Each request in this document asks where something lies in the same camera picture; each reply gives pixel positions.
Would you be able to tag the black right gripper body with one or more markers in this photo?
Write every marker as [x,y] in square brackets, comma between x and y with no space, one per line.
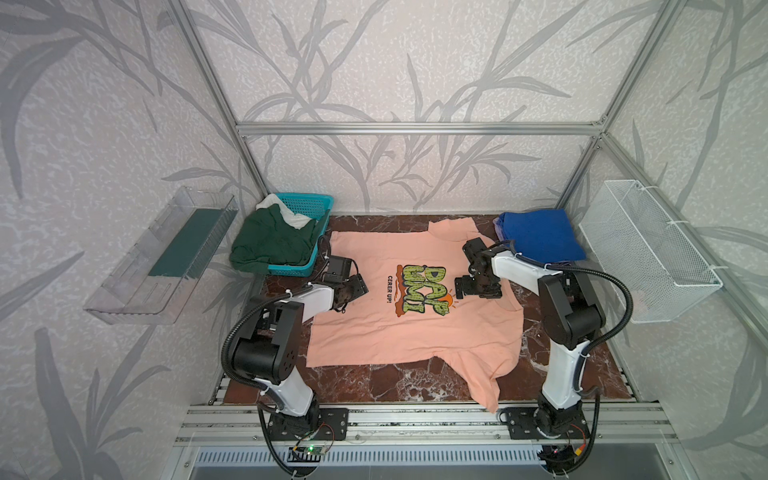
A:
[471,284]

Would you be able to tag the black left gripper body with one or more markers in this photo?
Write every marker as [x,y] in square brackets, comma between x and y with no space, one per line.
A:
[354,289]

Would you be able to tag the pink graphic t-shirt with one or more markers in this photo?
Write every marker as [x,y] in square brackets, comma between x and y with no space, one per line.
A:
[413,310]

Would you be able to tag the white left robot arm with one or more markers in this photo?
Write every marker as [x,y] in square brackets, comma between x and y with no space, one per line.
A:
[261,349]

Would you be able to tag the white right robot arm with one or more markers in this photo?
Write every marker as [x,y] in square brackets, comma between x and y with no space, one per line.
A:
[571,318]

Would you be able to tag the purple folded t-shirt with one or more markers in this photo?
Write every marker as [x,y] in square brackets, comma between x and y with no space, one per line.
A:
[498,228]

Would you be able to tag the blue folded t-shirt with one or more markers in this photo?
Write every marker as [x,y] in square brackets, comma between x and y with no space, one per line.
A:
[545,236]

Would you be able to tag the white t-shirt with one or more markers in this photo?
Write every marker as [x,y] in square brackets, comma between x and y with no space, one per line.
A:
[295,220]

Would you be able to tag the teal plastic laundry basket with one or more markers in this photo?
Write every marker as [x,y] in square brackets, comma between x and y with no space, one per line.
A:
[317,207]

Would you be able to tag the dark green t-shirt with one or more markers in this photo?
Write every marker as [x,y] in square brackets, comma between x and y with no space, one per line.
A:
[266,239]

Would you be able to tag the green circuit board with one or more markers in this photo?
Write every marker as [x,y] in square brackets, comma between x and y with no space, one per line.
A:
[309,452]

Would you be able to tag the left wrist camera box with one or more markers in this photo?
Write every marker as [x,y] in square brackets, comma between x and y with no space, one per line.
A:
[337,270]

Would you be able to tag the white wire mesh basket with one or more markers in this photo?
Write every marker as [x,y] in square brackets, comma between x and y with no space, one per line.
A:
[636,240]

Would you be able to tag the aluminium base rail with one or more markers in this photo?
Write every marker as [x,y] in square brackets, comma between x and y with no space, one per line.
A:
[435,434]

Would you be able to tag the clear plastic wall shelf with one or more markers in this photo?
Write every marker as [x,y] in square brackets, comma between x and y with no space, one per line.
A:
[156,278]

